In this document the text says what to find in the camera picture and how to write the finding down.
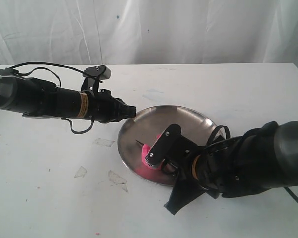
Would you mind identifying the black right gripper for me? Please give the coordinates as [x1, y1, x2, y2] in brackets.
[145, 124, 207, 215]

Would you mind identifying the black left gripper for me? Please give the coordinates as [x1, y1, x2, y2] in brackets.
[85, 89, 136, 123]

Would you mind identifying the pink dough piece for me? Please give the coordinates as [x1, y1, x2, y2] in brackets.
[141, 144, 162, 170]

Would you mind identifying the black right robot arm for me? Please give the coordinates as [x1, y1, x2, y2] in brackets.
[144, 121, 298, 214]

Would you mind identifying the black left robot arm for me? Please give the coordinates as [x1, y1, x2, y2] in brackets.
[0, 65, 136, 123]

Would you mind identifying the clear tape piece upper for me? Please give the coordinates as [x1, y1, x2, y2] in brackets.
[93, 138, 115, 147]

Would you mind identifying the clear tape piece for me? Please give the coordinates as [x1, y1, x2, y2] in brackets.
[93, 138, 115, 147]
[108, 170, 128, 193]
[74, 166, 87, 179]

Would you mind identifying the round steel plate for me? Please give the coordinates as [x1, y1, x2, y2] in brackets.
[117, 105, 216, 186]

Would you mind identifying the clear tape piece lower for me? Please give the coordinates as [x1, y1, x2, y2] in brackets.
[108, 170, 128, 193]

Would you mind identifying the clear tape piece left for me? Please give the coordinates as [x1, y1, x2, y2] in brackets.
[74, 166, 87, 179]

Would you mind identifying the white backdrop curtain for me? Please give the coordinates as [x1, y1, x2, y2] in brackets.
[0, 0, 298, 67]

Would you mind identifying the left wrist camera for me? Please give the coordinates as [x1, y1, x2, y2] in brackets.
[81, 65, 111, 93]

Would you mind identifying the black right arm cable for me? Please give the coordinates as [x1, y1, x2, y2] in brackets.
[205, 125, 231, 149]

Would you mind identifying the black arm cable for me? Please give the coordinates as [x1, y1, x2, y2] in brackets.
[205, 125, 231, 149]
[4, 61, 95, 136]

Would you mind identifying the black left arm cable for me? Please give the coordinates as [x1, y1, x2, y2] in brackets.
[4, 61, 95, 136]

